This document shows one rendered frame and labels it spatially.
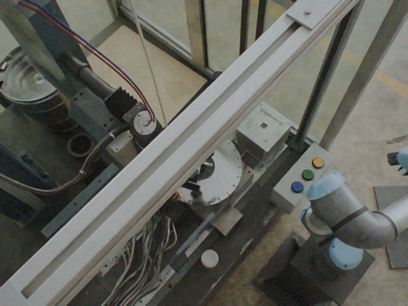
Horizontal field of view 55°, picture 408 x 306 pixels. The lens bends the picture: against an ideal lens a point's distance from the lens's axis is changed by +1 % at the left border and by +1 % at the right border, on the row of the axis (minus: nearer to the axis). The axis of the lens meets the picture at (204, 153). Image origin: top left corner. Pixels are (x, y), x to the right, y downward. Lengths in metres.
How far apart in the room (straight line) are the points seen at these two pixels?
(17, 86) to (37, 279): 1.49
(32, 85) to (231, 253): 1.11
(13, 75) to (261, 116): 1.08
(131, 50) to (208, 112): 1.77
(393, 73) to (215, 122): 2.81
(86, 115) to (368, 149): 2.09
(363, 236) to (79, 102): 0.83
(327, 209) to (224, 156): 0.60
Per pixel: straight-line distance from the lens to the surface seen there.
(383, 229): 1.16
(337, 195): 1.13
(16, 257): 1.91
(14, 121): 2.17
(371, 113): 2.95
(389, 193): 2.72
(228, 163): 1.59
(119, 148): 1.08
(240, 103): 0.44
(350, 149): 2.78
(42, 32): 1.09
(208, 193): 1.55
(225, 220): 1.65
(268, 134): 1.71
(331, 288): 1.73
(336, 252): 1.52
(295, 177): 1.65
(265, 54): 0.49
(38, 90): 1.83
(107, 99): 1.02
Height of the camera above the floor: 2.42
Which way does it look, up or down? 66 degrees down
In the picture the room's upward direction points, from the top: 7 degrees counter-clockwise
